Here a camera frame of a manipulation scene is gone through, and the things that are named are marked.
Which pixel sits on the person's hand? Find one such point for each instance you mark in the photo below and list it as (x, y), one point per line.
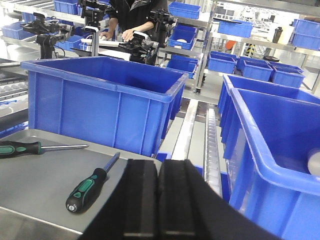
(128, 34)

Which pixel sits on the right rear blue bin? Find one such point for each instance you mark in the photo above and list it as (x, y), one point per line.
(240, 82)

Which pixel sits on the right front blue bin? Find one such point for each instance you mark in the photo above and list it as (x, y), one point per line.
(269, 139)

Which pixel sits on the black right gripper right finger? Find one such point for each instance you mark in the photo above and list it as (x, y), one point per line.
(190, 210)

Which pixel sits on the central blue plastic bin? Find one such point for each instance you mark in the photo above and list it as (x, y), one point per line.
(121, 104)

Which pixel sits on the metal cart with bins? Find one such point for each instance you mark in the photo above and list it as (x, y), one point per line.
(256, 46)

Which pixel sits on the other robot left arm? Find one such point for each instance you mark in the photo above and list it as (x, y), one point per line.
(46, 37)

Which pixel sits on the large steel tray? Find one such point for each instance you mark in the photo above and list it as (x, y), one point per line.
(34, 189)

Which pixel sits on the person in black clothes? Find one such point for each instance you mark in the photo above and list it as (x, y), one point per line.
(128, 14)

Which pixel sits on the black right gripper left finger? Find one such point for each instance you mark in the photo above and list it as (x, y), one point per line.
(130, 213)

